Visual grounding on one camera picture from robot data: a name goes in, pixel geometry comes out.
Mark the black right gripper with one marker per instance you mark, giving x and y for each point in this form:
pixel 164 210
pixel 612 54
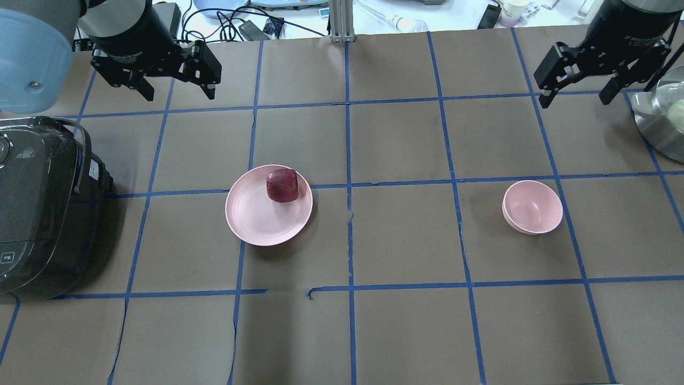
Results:
pixel 620 30

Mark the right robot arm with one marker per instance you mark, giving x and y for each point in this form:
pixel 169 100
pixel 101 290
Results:
pixel 640 8

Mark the black power adapter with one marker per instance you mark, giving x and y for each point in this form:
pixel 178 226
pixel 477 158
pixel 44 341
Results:
pixel 250 32

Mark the light bulb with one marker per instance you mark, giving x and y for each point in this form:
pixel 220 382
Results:
pixel 405 25

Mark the steel steamer pot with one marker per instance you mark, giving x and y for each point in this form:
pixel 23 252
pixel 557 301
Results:
pixel 649 110

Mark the dark grey rice cooker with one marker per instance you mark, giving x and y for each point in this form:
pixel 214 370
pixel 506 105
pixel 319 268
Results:
pixel 53 186

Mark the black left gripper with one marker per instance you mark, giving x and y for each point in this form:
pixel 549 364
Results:
pixel 140 33

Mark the red apple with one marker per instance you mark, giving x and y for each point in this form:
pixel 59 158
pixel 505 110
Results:
pixel 282 185

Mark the pink bowl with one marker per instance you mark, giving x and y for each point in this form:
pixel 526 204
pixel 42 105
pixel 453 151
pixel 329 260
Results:
pixel 532 208

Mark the blue plate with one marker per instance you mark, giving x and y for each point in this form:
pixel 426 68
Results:
pixel 210 8

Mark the white steamed bun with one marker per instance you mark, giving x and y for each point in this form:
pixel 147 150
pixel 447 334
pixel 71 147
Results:
pixel 675 115

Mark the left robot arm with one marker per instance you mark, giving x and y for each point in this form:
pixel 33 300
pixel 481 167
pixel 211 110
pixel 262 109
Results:
pixel 36 49

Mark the pink plate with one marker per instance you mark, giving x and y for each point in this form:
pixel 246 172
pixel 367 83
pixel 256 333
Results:
pixel 257 219

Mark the aluminium frame post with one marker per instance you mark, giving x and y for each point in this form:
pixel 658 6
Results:
pixel 340 21

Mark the purple white cup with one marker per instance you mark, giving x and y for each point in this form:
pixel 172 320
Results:
pixel 511 12

